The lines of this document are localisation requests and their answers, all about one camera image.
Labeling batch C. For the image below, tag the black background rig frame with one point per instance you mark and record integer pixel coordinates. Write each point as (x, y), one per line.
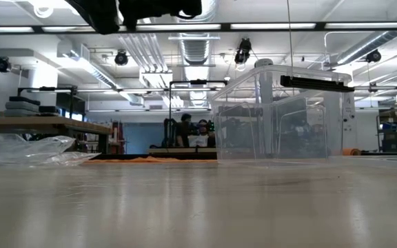
(198, 82)

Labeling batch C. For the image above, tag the black ceiling spotlight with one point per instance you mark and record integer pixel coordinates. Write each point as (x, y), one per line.
(121, 58)
(242, 51)
(373, 56)
(2, 64)

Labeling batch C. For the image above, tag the wooden top workbench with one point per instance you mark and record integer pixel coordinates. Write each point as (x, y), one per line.
(47, 123)

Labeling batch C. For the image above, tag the white cylindrical column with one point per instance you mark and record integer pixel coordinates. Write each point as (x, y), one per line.
(264, 62)

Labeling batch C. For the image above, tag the white plastic bin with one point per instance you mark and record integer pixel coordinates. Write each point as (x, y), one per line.
(198, 141)

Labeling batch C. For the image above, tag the orange elastic bandage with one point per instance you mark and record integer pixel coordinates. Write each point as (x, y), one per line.
(150, 160)

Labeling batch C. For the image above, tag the black aluminium rig frame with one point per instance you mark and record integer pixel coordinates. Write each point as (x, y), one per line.
(115, 156)

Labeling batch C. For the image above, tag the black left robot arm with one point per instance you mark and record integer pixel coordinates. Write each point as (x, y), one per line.
(96, 15)

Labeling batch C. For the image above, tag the stack of grey pads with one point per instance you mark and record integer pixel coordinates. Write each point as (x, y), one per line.
(19, 106)

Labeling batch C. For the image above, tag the background black robot arms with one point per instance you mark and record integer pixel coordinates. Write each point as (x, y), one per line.
(168, 132)

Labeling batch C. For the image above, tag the clear plastic bag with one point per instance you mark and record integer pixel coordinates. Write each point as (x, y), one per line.
(19, 151)

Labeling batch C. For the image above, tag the person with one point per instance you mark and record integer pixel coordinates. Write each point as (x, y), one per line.
(203, 128)
(183, 131)

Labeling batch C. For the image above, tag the clear plastic storage box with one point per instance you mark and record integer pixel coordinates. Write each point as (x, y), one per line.
(271, 137)

